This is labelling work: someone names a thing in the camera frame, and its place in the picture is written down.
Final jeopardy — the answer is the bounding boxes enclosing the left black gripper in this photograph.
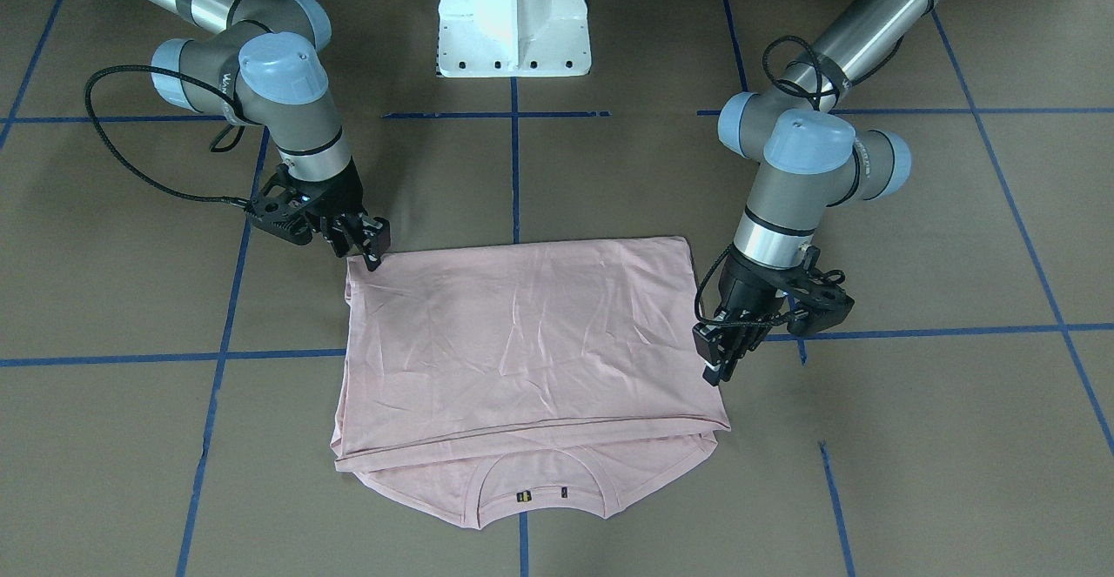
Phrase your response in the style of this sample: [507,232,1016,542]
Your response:
[693,246,795,387]

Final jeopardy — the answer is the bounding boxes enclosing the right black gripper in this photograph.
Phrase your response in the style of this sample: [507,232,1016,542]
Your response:
[283,160,391,272]

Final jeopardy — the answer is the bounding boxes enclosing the pink snoopy t-shirt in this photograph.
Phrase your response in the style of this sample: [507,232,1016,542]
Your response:
[331,237,729,529]

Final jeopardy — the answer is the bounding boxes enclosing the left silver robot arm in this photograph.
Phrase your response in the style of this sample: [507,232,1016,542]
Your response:
[693,0,942,387]

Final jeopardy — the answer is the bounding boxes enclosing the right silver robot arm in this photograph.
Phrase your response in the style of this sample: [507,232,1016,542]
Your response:
[134,0,391,271]

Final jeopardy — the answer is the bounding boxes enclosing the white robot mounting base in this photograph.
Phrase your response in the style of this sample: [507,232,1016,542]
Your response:
[434,0,593,78]

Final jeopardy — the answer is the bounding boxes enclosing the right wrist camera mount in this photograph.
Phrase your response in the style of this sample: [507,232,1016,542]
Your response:
[244,164,323,246]

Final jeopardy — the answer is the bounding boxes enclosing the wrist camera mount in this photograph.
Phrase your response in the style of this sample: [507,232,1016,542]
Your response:
[244,164,323,246]
[775,246,856,339]

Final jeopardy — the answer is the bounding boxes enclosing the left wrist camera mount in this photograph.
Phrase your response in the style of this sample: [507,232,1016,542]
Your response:
[775,246,856,339]

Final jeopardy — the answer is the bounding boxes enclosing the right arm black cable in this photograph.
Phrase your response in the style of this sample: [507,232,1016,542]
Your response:
[84,65,262,207]

